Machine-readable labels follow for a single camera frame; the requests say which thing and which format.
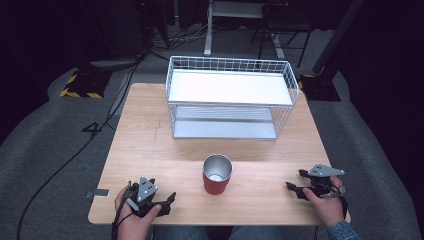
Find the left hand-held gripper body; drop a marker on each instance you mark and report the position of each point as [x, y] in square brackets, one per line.
[146, 191]

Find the person's left hand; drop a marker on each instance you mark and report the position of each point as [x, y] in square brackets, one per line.
[133, 225]

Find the person's right hand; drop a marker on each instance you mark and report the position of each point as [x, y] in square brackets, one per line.
[330, 208]

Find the black slanted pole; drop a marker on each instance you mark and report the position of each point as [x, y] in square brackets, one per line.
[336, 36]

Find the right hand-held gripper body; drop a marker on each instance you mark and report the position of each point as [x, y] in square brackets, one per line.
[325, 170]

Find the black stool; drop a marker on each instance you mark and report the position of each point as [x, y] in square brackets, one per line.
[283, 25]

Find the red cup with metal inside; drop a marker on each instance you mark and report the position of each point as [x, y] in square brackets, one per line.
[215, 188]

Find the black base with hazard stripes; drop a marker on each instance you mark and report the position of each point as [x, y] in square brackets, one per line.
[85, 85]
[318, 88]

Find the person's right leg in jeans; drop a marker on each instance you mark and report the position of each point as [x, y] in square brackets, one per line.
[266, 234]

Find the grey tape piece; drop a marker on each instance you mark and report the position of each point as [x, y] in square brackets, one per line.
[100, 192]

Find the white desk frame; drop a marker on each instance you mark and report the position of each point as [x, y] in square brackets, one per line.
[208, 30]

